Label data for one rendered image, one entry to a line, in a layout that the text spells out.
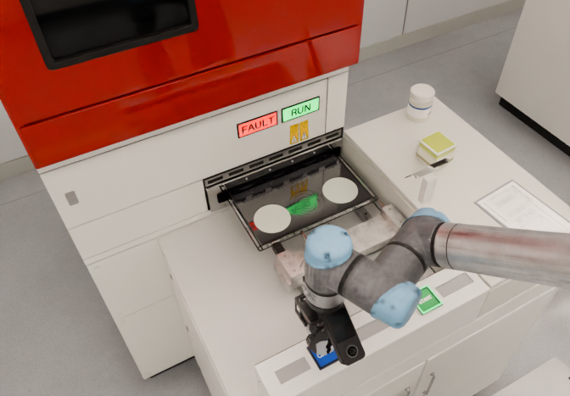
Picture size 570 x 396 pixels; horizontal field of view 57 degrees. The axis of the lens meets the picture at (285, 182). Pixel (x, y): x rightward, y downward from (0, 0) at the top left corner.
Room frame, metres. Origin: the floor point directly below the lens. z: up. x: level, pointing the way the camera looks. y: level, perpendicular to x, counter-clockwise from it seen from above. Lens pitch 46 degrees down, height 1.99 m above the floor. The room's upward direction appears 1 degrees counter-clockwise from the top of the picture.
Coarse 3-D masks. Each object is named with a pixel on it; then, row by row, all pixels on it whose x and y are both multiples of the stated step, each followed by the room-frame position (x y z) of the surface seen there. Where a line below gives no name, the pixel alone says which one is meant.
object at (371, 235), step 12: (360, 228) 0.88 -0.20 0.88; (372, 228) 0.88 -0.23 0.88; (384, 228) 0.88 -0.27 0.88; (360, 240) 0.84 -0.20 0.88; (372, 240) 0.84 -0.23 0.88; (384, 240) 0.84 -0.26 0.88; (300, 252) 0.81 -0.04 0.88; (360, 252) 0.81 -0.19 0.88; (276, 264) 0.77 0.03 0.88; (300, 264) 0.77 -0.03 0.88; (288, 288) 0.71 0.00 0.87
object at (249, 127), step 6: (270, 114) 1.08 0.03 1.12; (276, 114) 1.09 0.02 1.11; (252, 120) 1.06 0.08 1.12; (258, 120) 1.07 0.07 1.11; (264, 120) 1.07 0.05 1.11; (270, 120) 1.08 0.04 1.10; (276, 120) 1.09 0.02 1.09; (240, 126) 1.04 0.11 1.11; (246, 126) 1.05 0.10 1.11; (252, 126) 1.06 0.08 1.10; (258, 126) 1.06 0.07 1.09; (264, 126) 1.07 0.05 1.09; (240, 132) 1.04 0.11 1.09; (246, 132) 1.05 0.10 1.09; (252, 132) 1.06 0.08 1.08
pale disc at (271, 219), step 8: (264, 208) 0.95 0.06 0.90; (272, 208) 0.95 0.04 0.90; (280, 208) 0.95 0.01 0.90; (256, 216) 0.92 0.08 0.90; (264, 216) 0.92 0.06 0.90; (272, 216) 0.92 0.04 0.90; (280, 216) 0.91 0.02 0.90; (288, 216) 0.91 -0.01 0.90; (256, 224) 0.89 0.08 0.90; (264, 224) 0.89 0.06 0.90; (272, 224) 0.89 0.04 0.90; (280, 224) 0.89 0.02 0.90; (288, 224) 0.89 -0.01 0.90; (272, 232) 0.86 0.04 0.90
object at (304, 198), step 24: (288, 168) 1.10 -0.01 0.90; (312, 168) 1.10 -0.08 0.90; (336, 168) 1.10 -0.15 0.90; (240, 192) 1.01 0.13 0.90; (264, 192) 1.00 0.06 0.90; (288, 192) 1.00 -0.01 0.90; (312, 192) 1.00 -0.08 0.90; (360, 192) 0.99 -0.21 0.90; (312, 216) 0.91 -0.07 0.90; (264, 240) 0.84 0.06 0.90
